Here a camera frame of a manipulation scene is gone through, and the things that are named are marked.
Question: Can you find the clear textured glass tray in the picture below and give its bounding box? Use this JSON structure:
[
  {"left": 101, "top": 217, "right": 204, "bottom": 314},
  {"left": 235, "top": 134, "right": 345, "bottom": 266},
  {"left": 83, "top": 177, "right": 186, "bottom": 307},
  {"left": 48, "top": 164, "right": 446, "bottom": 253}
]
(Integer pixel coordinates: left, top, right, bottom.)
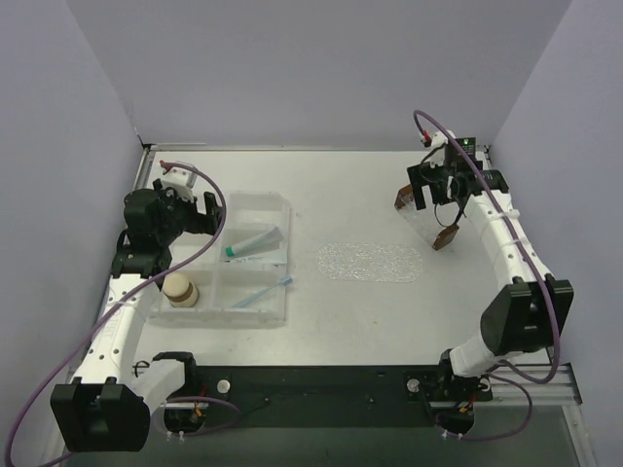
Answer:
[{"left": 394, "top": 185, "right": 459, "bottom": 251}]

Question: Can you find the cream metal cup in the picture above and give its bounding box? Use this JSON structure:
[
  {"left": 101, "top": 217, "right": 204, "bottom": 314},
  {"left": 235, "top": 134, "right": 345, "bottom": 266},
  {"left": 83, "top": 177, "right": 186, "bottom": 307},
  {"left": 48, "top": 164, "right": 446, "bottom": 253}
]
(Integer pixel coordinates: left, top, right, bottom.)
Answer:
[{"left": 162, "top": 272, "right": 199, "bottom": 308}]

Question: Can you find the white dark-cap toothpaste tube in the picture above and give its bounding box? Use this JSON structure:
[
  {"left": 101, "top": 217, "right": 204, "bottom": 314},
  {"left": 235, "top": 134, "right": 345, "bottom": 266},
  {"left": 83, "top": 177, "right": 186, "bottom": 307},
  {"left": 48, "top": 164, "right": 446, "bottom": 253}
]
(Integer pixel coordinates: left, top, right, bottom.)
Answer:
[{"left": 226, "top": 250, "right": 288, "bottom": 266}]

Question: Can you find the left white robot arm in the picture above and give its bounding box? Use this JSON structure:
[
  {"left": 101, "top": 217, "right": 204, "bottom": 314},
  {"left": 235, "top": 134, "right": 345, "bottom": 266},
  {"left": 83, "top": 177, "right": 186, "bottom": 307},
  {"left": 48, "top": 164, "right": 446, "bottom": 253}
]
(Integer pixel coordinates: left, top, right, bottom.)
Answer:
[{"left": 50, "top": 179, "right": 224, "bottom": 453}]

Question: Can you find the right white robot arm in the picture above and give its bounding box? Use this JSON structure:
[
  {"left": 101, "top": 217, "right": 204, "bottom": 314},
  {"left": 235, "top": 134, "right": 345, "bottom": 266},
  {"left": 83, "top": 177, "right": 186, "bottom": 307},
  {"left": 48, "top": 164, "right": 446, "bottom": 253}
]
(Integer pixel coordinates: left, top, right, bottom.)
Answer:
[{"left": 407, "top": 140, "right": 574, "bottom": 384}]

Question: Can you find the green cap toothpaste tube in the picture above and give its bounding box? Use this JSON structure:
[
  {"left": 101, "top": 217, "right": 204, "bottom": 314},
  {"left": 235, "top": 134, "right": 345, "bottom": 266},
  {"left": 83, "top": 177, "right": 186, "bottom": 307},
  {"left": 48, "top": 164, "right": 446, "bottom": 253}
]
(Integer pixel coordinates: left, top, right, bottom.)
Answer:
[{"left": 225, "top": 227, "right": 283, "bottom": 258}]

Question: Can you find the light blue toothbrush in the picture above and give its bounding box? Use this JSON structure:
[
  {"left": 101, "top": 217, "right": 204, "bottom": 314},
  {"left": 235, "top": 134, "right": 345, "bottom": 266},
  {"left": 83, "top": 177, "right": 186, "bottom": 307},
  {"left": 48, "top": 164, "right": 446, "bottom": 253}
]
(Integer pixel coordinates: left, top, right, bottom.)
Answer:
[{"left": 234, "top": 275, "right": 293, "bottom": 308}]

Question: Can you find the clear plastic organizer box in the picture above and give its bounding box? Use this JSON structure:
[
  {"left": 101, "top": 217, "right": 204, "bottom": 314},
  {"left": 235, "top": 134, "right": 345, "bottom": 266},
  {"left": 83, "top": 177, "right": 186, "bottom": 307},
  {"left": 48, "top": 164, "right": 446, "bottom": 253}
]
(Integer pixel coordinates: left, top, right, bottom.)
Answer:
[{"left": 148, "top": 191, "right": 291, "bottom": 329}]

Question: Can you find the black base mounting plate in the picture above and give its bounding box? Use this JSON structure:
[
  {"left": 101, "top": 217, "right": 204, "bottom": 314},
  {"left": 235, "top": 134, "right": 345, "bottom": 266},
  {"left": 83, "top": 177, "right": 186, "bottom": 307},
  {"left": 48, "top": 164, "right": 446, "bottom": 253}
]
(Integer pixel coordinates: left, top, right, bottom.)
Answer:
[{"left": 162, "top": 365, "right": 493, "bottom": 435}]

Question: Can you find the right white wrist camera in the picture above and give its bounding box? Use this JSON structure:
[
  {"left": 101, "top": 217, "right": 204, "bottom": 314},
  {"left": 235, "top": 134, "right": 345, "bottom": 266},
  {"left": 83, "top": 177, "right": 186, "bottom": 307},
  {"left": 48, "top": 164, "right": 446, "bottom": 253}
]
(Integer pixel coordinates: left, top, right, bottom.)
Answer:
[{"left": 421, "top": 130, "right": 456, "bottom": 156}]

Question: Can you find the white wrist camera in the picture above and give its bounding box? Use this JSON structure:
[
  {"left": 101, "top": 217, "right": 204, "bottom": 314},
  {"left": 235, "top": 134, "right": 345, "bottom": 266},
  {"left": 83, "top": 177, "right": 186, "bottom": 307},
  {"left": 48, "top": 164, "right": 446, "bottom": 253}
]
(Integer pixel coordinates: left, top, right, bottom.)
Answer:
[
  {"left": 421, "top": 130, "right": 456, "bottom": 156},
  {"left": 160, "top": 167, "right": 197, "bottom": 202}
]

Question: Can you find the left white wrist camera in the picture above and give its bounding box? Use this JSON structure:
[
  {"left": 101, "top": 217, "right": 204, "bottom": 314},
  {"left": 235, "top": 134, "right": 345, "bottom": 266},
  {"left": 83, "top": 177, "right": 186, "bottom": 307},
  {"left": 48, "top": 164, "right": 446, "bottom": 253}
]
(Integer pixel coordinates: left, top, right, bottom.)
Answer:
[{"left": 160, "top": 167, "right": 197, "bottom": 202}]

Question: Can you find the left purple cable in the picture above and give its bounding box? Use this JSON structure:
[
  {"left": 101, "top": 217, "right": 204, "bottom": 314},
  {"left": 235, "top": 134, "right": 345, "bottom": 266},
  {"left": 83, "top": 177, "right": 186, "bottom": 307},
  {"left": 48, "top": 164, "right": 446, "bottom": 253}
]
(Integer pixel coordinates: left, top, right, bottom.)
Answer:
[{"left": 0, "top": 162, "right": 244, "bottom": 467}]

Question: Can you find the purple cable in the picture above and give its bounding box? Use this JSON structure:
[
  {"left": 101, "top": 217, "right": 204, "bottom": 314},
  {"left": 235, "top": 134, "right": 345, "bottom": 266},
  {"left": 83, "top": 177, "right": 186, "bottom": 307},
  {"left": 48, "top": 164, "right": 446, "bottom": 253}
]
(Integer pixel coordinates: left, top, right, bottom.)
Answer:
[
  {"left": 412, "top": 109, "right": 562, "bottom": 442},
  {"left": 0, "top": 162, "right": 244, "bottom": 467}
]

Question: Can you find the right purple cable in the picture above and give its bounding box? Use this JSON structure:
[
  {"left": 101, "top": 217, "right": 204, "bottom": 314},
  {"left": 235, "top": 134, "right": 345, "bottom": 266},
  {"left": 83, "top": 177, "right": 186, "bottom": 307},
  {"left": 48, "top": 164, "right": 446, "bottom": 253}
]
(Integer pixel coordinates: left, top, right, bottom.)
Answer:
[{"left": 412, "top": 109, "right": 562, "bottom": 442}]

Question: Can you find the aluminium front rail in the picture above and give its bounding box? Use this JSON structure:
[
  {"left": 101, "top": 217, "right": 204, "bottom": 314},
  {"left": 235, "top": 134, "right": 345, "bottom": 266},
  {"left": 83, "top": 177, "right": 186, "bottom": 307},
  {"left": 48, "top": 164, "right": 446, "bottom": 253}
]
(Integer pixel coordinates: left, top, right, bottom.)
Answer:
[{"left": 427, "top": 365, "right": 584, "bottom": 407}]

